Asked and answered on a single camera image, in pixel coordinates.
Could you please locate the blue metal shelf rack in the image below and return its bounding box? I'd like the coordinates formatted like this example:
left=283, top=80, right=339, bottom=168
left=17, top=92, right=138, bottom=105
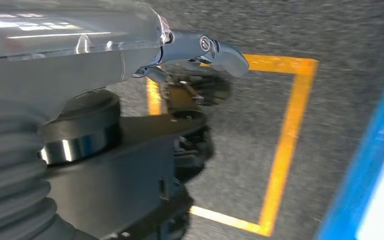
left=314, top=49, right=384, bottom=240

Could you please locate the black robot lower body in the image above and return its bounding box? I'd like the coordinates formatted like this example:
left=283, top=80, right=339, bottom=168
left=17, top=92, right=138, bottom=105
left=37, top=66, right=233, bottom=240

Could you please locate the yellow floor tape square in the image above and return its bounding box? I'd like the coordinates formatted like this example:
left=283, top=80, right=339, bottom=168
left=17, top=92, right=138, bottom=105
left=145, top=52, right=319, bottom=238

